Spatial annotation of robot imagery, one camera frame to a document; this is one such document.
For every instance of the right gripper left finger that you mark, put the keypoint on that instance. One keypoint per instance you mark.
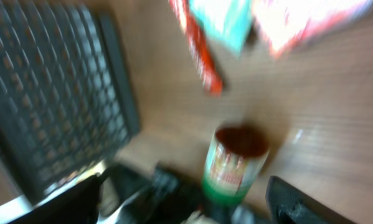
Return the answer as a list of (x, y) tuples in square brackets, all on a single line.
[(77, 205)]

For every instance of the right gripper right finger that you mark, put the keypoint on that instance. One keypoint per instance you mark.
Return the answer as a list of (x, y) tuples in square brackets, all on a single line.
[(289, 205)]

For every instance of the green lid jar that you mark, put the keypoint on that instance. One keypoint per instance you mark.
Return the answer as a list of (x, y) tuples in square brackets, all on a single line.
[(235, 157)]

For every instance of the red sachet stick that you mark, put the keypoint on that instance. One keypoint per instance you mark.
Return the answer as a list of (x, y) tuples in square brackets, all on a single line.
[(200, 53)]

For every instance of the red tissue packet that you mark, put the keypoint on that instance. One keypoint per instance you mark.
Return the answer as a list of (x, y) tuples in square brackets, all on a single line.
[(285, 24)]

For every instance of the teal tissue packet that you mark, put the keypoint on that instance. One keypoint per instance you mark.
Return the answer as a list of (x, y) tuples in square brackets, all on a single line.
[(227, 21)]

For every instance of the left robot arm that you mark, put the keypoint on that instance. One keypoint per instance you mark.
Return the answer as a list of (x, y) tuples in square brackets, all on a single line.
[(166, 197)]

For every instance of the grey plastic mesh basket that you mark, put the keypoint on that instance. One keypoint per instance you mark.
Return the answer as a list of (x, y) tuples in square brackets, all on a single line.
[(66, 101)]

